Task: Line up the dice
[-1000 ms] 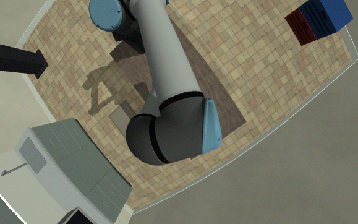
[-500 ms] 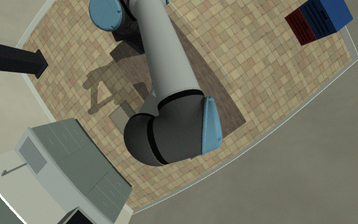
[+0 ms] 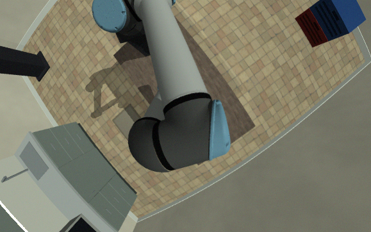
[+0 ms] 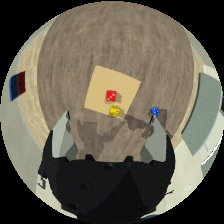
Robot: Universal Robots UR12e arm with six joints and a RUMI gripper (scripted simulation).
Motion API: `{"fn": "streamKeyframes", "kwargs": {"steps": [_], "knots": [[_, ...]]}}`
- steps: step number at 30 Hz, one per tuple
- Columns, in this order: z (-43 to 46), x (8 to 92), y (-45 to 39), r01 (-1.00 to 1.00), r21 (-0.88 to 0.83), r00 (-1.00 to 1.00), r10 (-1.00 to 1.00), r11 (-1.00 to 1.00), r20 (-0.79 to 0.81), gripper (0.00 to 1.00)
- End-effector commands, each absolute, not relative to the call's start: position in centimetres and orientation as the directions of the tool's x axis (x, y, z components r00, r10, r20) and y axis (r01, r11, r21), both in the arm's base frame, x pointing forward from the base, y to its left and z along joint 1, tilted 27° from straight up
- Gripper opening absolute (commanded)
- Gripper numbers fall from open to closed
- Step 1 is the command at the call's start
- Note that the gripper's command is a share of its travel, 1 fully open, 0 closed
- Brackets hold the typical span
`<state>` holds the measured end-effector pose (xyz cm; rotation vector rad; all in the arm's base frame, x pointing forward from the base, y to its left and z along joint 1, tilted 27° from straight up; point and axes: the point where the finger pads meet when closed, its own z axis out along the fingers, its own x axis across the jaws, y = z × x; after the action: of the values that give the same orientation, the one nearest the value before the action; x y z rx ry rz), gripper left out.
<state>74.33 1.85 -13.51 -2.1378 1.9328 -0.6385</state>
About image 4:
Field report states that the yellow die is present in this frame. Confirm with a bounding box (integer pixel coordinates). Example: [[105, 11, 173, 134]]
[[109, 105, 119, 117]]

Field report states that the red die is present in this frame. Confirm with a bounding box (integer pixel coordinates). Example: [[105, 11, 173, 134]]
[[106, 90, 116, 101]]

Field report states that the blue die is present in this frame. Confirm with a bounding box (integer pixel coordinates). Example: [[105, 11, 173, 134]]
[[150, 106, 160, 116]]

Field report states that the tan mat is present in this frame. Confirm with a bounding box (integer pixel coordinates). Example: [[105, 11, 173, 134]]
[[84, 65, 141, 119]]

